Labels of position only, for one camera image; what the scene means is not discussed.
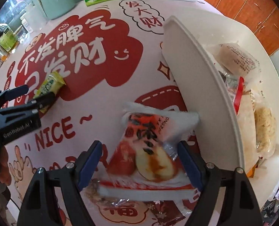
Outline small green yellow snack packet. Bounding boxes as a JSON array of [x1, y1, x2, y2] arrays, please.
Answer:
[[32, 72, 67, 113]]

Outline clear bag of brown snack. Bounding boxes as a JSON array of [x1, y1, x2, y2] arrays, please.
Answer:
[[234, 80, 279, 178]]

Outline white plastic tray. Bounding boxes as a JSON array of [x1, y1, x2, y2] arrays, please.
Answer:
[[161, 15, 279, 193]]

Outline orange wooden cabinet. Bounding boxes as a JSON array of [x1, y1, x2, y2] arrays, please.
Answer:
[[200, 0, 279, 57]]

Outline glass bottle with green label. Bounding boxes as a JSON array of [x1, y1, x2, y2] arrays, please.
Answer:
[[0, 27, 20, 54]]

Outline small white pill bottle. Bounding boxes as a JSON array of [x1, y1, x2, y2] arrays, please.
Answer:
[[21, 19, 34, 34]]

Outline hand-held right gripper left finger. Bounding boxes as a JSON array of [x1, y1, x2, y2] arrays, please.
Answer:
[[16, 140, 104, 226]]

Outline white squeeze bottle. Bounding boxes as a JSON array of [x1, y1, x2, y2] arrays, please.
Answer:
[[24, 3, 47, 29]]

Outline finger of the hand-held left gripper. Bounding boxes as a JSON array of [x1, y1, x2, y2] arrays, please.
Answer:
[[0, 92, 57, 121], [0, 84, 31, 110]]

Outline mint canister with brown lid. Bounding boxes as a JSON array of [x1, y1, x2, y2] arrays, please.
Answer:
[[32, 0, 84, 21]]

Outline white red-edged snack packet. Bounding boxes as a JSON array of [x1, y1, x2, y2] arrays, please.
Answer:
[[224, 75, 245, 114]]

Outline printed pink tablecloth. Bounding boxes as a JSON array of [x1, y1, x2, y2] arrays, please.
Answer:
[[0, 0, 279, 226]]

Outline person's left hand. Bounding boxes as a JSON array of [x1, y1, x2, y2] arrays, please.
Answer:
[[0, 144, 14, 187]]

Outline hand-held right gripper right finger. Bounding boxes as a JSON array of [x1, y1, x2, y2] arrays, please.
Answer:
[[177, 140, 265, 226]]

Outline yellow crumbly snack packet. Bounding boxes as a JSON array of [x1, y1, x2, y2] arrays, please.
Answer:
[[253, 107, 278, 156]]

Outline clear packet of pale bread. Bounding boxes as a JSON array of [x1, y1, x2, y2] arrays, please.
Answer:
[[218, 43, 260, 76]]

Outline clear nut bar packet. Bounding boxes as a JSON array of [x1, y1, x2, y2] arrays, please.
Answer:
[[85, 178, 130, 209]]

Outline red white pictured snack packet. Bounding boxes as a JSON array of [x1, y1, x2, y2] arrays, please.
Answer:
[[99, 101, 200, 200]]

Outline maroon speckled snack wrapper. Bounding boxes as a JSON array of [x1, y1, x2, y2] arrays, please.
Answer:
[[151, 200, 186, 226]]

